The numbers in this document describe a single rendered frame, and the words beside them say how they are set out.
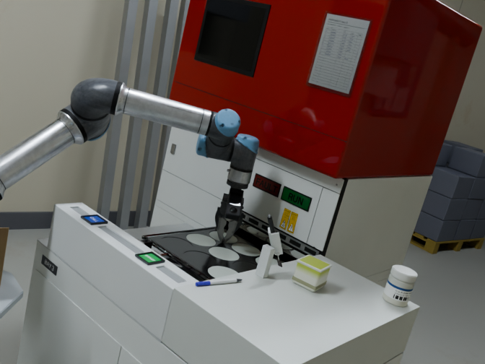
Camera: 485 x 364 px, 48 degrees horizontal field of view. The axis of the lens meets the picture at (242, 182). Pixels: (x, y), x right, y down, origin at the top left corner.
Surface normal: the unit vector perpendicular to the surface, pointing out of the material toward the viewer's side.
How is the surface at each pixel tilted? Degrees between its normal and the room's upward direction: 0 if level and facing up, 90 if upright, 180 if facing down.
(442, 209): 90
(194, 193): 90
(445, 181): 90
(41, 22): 90
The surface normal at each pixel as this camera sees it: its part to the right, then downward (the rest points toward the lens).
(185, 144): -0.65, 0.03
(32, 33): 0.61, 0.34
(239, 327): 0.24, -0.94
